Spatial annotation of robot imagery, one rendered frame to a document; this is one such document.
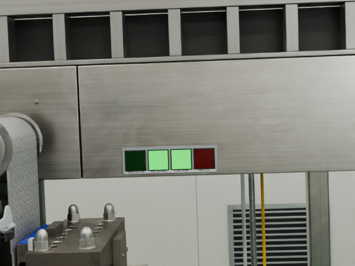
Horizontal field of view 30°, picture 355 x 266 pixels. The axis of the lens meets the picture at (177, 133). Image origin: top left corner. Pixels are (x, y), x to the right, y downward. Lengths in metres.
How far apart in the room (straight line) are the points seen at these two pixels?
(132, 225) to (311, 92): 2.57
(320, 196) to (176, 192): 2.25
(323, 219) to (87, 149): 0.70
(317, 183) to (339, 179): 2.24
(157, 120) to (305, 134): 0.39
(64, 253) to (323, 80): 0.79
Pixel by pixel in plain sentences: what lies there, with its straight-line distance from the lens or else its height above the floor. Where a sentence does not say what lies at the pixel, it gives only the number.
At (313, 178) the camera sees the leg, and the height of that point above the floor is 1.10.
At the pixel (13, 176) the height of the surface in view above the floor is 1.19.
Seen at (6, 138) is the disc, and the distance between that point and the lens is 1.46.
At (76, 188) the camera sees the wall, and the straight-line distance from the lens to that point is 4.18.
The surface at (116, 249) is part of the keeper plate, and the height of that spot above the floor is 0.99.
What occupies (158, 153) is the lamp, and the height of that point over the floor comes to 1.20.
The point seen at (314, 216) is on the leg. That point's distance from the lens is 1.94.
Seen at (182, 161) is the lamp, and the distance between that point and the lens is 1.73.
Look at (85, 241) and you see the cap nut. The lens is 1.44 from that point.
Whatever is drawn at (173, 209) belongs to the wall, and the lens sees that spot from 4.12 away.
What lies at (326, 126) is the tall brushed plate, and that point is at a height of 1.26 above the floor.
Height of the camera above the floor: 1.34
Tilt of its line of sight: 3 degrees down
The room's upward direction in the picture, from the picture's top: 2 degrees counter-clockwise
